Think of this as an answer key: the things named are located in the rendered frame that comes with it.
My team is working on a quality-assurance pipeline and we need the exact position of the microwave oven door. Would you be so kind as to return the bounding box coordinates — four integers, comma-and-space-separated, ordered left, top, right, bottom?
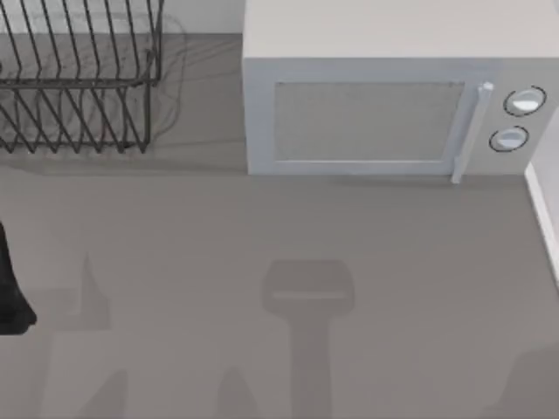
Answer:
244, 58, 490, 176

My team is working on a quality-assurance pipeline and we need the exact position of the microwave door handle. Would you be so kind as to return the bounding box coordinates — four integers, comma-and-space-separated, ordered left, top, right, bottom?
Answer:
450, 81, 494, 184

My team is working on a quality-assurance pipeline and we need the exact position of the pale microwave oven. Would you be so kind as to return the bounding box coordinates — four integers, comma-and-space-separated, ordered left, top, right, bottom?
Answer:
241, 0, 559, 184

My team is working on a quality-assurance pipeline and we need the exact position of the dark wire dish rack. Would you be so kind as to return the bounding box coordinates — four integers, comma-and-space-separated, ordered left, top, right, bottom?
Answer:
0, 0, 166, 155

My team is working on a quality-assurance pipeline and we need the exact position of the large microwave knob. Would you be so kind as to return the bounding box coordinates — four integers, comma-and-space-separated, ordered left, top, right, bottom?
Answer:
503, 86, 548, 117

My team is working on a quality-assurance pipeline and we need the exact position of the small microwave knob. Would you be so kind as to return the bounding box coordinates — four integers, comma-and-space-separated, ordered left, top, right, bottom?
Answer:
488, 125, 530, 153

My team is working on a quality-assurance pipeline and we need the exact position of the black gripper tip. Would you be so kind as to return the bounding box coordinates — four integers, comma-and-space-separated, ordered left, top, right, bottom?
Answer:
0, 222, 38, 337

